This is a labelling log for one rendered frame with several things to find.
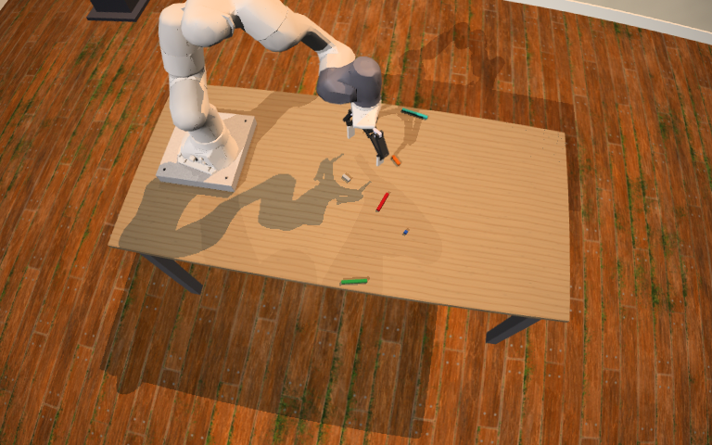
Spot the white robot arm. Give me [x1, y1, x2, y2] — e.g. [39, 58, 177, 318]
[159, 0, 382, 175]

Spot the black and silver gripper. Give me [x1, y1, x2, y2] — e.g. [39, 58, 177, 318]
[343, 109, 389, 167]

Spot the red rod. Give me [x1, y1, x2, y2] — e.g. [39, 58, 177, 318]
[376, 193, 388, 211]

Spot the turquoise rod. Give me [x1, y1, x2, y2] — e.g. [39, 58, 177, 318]
[401, 108, 428, 120]

